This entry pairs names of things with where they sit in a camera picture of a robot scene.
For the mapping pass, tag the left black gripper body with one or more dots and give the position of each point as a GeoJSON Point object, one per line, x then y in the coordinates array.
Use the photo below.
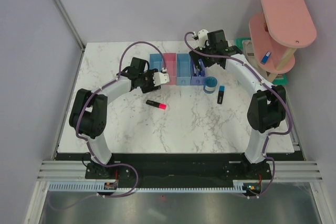
{"type": "Point", "coordinates": [146, 84]}

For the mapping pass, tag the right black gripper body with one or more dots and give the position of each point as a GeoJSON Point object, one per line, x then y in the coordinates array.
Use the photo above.
{"type": "Point", "coordinates": [208, 61]}

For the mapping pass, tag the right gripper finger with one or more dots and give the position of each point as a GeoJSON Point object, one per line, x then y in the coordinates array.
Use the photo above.
{"type": "Point", "coordinates": [201, 67]}
{"type": "Point", "coordinates": [194, 62]}

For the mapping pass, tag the light blue storage bin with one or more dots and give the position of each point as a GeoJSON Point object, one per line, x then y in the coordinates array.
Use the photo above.
{"type": "Point", "coordinates": [183, 70]}

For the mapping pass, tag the blue round jar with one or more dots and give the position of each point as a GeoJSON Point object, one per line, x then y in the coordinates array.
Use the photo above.
{"type": "Point", "coordinates": [210, 84]}

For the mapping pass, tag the pink storage bin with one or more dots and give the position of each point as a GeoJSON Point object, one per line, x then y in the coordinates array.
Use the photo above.
{"type": "Point", "coordinates": [170, 59]}

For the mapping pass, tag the blue cap black highlighter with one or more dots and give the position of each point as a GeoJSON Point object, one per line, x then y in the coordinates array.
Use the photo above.
{"type": "Point", "coordinates": [220, 94]}

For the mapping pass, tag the purple storage bin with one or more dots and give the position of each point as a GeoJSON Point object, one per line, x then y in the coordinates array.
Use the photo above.
{"type": "Point", "coordinates": [196, 80]}

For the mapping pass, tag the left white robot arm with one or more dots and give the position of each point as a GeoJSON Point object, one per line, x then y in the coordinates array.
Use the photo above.
{"type": "Point", "coordinates": [89, 112]}

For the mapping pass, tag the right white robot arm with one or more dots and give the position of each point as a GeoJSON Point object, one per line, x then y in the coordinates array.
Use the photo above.
{"type": "Point", "coordinates": [267, 107]}

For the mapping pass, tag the pink cap black highlighter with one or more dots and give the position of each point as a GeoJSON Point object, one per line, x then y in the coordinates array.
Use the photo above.
{"type": "Point", "coordinates": [156, 104]}

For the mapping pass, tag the small blue item on shelf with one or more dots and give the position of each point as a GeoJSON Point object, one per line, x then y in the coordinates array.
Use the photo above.
{"type": "Point", "coordinates": [265, 58]}

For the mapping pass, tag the green book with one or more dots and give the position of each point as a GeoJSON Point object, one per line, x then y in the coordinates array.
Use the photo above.
{"type": "Point", "coordinates": [281, 79]}

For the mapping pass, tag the pink two-tier wooden shelf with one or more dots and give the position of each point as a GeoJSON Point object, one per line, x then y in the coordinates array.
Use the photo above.
{"type": "Point", "coordinates": [282, 27]}

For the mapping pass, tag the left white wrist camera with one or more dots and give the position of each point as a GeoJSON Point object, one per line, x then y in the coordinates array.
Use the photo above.
{"type": "Point", "coordinates": [160, 78]}

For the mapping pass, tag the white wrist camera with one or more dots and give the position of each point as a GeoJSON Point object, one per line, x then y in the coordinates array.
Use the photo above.
{"type": "Point", "coordinates": [160, 78]}
{"type": "Point", "coordinates": [202, 38]}

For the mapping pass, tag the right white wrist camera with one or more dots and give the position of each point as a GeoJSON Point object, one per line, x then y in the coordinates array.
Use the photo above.
{"type": "Point", "coordinates": [202, 38]}

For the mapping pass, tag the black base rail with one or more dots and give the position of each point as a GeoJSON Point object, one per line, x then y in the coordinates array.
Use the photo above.
{"type": "Point", "coordinates": [179, 169]}

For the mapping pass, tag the white slotted cable duct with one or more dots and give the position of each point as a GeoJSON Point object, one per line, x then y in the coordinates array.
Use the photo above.
{"type": "Point", "coordinates": [110, 186]}

